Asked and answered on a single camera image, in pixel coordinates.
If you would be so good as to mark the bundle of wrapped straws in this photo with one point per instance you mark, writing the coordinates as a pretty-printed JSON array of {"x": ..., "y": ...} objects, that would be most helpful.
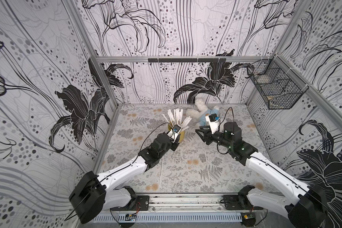
[{"x": 175, "y": 117}]

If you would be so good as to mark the white slotted cable duct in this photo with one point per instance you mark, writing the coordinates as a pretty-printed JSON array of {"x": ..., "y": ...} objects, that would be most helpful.
[{"x": 169, "y": 217}]

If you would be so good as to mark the yellow metal cup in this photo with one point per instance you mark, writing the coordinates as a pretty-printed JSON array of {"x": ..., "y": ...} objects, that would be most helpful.
[{"x": 181, "y": 134}]

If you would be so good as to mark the black wire basket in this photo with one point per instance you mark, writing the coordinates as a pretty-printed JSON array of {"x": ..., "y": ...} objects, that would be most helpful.
[{"x": 274, "y": 84}]

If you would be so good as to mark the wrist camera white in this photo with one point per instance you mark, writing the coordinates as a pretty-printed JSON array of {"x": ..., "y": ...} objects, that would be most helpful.
[
  {"x": 214, "y": 121},
  {"x": 174, "y": 133}
]

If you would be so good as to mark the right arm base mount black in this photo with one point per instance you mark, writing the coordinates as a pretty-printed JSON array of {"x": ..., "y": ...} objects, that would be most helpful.
[{"x": 239, "y": 201}]

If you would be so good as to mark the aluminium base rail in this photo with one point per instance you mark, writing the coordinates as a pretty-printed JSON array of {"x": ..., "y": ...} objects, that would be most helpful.
[{"x": 194, "y": 202}]

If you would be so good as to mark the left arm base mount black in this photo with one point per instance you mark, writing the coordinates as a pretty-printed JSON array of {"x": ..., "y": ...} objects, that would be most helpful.
[{"x": 129, "y": 200}]

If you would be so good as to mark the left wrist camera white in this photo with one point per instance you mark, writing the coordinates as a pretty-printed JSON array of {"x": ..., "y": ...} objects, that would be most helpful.
[{"x": 174, "y": 133}]

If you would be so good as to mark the white straw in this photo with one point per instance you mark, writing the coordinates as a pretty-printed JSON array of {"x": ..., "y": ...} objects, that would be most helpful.
[
  {"x": 207, "y": 165},
  {"x": 160, "y": 174}
]

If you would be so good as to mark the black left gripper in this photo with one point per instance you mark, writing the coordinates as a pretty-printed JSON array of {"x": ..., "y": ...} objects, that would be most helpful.
[{"x": 174, "y": 146}]

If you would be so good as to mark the horizontal aluminium back bar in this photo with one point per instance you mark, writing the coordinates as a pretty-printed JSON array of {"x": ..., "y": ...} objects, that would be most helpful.
[{"x": 243, "y": 59}]

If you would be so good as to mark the aluminium frame post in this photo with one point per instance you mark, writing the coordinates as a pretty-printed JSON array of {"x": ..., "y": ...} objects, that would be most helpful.
[{"x": 74, "y": 14}]

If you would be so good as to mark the white plush bunny toy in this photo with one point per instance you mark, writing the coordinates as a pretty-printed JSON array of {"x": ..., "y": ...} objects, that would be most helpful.
[{"x": 199, "y": 114}]

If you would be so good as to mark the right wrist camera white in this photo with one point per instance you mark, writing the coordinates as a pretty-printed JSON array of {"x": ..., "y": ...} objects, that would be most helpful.
[{"x": 214, "y": 121}]

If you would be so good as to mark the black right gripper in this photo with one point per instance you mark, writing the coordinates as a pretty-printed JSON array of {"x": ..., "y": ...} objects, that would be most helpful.
[{"x": 210, "y": 135}]

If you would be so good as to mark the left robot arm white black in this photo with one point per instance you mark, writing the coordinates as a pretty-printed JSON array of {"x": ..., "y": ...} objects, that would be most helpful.
[{"x": 102, "y": 191}]

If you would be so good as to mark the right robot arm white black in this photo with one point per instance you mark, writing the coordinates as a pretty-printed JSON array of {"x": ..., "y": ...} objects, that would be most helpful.
[{"x": 304, "y": 206}]

